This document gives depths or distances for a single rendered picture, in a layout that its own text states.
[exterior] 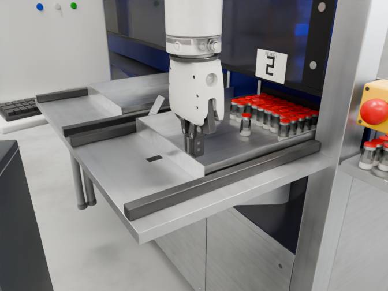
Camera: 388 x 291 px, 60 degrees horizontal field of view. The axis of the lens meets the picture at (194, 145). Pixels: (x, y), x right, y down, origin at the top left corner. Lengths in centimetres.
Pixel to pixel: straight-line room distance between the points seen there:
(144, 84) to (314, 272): 72
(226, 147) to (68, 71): 87
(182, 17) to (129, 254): 140
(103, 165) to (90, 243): 124
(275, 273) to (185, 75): 61
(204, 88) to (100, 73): 100
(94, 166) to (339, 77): 46
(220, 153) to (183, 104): 16
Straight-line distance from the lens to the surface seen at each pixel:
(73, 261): 178
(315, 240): 80
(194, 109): 52
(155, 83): 113
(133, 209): 47
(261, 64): 77
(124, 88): 109
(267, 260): 96
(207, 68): 50
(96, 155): 67
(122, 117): 80
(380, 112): 58
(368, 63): 65
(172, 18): 50
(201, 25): 49
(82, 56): 142
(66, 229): 198
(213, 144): 69
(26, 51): 135
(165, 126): 78
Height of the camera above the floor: 117
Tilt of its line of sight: 25 degrees down
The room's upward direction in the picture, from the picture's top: straight up
